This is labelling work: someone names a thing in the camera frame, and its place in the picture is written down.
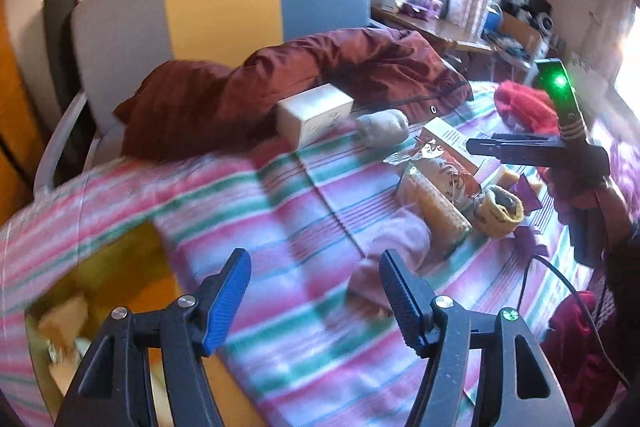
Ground pink sock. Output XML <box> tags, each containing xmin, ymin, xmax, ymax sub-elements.
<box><xmin>347</xmin><ymin>208</ymin><xmax>434</xmax><ymax>308</ymax></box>

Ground yellow sock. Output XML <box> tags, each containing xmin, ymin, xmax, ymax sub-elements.
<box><xmin>472</xmin><ymin>185</ymin><xmax>525</xmax><ymax>239</ymax></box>

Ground beige sock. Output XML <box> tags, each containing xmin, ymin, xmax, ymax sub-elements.
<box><xmin>355</xmin><ymin>109</ymin><xmax>409</xmax><ymax>147</ymax></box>

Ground white cardboard box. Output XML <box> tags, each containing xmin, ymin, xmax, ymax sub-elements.
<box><xmin>276</xmin><ymin>84</ymin><xmax>354</xmax><ymax>150</ymax></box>

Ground white box blue print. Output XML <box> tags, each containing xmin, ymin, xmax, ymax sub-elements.
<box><xmin>418</xmin><ymin>117</ymin><xmax>486</xmax><ymax>181</ymax></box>

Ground wooden desk with clutter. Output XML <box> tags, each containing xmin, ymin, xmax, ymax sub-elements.
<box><xmin>372</xmin><ymin>0</ymin><xmax>566</xmax><ymax>73</ymax></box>

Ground person's right hand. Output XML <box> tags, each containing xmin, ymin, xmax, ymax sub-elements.
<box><xmin>542</xmin><ymin>168</ymin><xmax>634</xmax><ymax>255</ymax></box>

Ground red cloth garment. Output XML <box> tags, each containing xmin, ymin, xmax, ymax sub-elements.
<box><xmin>494</xmin><ymin>80</ymin><xmax>560</xmax><ymax>135</ymax></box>

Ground striped bed sheet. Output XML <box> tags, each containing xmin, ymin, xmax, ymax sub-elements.
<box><xmin>0</xmin><ymin>81</ymin><xmax>640</xmax><ymax>427</ymax></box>

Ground gold metal tray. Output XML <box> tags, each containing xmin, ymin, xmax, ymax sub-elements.
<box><xmin>25</xmin><ymin>223</ymin><xmax>260</xmax><ymax>426</ymax></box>

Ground purple ribbon bow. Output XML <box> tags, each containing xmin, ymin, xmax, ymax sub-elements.
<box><xmin>513</xmin><ymin>225</ymin><xmax>549</xmax><ymax>260</ymax></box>

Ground magenta fleece garment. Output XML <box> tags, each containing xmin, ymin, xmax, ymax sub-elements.
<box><xmin>541</xmin><ymin>291</ymin><xmax>620</xmax><ymax>426</ymax></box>

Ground dark red jacket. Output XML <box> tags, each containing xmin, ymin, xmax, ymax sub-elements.
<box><xmin>114</xmin><ymin>28</ymin><xmax>473</xmax><ymax>162</ymax></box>

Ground orange wooden wardrobe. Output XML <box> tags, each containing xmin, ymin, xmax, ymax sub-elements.
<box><xmin>0</xmin><ymin>0</ymin><xmax>44</xmax><ymax>225</ymax></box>

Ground grey yellow blue headboard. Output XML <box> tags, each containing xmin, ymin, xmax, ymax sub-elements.
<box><xmin>70</xmin><ymin>0</ymin><xmax>370</xmax><ymax>135</ymax></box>

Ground black cable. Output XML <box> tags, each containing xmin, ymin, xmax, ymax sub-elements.
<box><xmin>514</xmin><ymin>253</ymin><xmax>633</xmax><ymax>390</ymax></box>

